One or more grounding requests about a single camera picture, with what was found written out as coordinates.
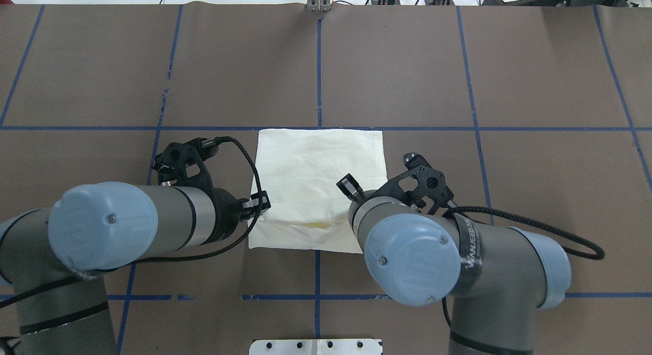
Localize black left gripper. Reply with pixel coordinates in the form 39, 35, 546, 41
211, 188, 271, 242

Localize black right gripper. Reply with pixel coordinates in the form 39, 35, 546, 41
336, 174, 388, 206

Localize cream long-sleeve cat shirt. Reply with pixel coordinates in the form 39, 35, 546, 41
248, 128, 387, 254

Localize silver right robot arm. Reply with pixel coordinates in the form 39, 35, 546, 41
336, 174, 572, 354

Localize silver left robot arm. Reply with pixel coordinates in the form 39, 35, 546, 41
2, 182, 270, 354

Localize white mounting plate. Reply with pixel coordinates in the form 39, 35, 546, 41
249, 338, 384, 354

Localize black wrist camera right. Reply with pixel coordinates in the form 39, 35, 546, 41
382, 152, 455, 215

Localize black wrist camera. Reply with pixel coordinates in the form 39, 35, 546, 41
150, 138, 219, 190
382, 152, 455, 215

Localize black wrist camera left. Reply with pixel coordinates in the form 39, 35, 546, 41
150, 138, 219, 190

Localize aluminium frame post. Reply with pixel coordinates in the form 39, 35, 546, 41
307, 0, 332, 12

